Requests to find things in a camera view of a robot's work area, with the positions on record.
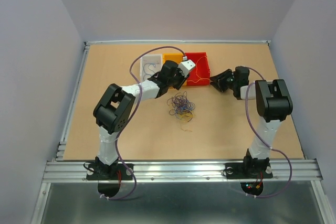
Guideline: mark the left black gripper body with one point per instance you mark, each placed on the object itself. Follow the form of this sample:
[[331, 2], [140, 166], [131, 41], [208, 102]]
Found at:
[[177, 81]]

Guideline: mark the aluminium back rail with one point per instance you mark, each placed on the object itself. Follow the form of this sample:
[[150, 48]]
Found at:
[[170, 42]]

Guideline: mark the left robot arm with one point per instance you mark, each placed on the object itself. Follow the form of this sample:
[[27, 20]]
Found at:
[[113, 110]]

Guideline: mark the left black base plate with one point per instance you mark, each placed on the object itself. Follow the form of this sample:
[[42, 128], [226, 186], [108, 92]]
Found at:
[[116, 171]]

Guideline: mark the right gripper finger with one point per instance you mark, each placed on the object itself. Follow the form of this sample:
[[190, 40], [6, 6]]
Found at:
[[220, 85], [227, 76]]

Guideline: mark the aluminium rail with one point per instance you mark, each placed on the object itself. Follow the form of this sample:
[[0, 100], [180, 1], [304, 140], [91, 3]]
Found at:
[[170, 42], [64, 136], [163, 172]]

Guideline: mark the aluminium front rail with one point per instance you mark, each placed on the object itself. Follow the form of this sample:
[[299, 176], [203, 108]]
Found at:
[[163, 172]]

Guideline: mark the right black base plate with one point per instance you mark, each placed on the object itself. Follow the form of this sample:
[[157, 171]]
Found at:
[[240, 171]]

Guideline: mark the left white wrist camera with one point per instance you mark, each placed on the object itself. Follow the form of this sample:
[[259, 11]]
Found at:
[[186, 67]]

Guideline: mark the white plastic bin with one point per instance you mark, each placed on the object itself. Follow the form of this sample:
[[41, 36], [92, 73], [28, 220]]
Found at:
[[149, 65]]

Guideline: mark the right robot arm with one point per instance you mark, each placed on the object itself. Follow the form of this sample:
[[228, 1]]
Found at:
[[273, 104]]

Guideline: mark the yellow plastic bin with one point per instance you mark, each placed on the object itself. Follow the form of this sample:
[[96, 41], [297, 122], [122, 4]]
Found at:
[[173, 57]]

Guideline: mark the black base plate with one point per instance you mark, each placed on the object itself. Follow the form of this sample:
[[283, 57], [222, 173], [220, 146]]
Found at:
[[240, 171], [116, 171]]

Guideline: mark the red plastic bin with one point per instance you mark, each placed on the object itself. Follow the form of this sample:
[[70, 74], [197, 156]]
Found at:
[[200, 76]]

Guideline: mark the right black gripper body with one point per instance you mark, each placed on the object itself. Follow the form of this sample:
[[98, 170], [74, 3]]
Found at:
[[231, 83]]

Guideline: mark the aluminium left side rail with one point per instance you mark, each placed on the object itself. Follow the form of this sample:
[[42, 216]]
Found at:
[[64, 136]]

